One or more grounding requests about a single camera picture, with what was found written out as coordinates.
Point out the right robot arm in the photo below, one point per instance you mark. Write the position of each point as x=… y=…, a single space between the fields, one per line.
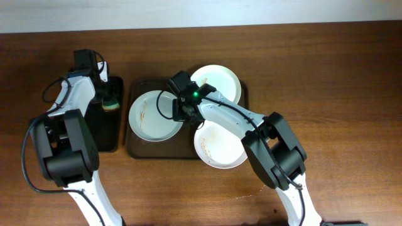
x=274 y=152

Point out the black plastic tray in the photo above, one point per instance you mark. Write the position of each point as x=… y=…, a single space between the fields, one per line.
x=77 y=95

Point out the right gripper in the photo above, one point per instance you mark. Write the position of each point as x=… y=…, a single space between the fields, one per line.
x=183 y=113

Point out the green yellow sponge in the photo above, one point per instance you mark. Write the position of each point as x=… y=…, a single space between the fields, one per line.
x=110 y=105

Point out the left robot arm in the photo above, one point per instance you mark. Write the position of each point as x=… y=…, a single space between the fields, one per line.
x=83 y=121

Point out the white plate top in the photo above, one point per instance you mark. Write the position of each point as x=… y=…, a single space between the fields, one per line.
x=220 y=77

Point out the brown serving tray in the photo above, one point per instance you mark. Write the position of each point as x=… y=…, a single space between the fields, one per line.
x=180 y=146

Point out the white plate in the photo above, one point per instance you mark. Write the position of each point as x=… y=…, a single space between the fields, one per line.
x=145 y=120
x=220 y=77
x=217 y=147

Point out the white plate bottom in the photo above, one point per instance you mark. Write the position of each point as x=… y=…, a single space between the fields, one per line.
x=217 y=147

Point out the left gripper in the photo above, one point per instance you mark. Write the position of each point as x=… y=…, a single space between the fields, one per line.
x=102 y=95

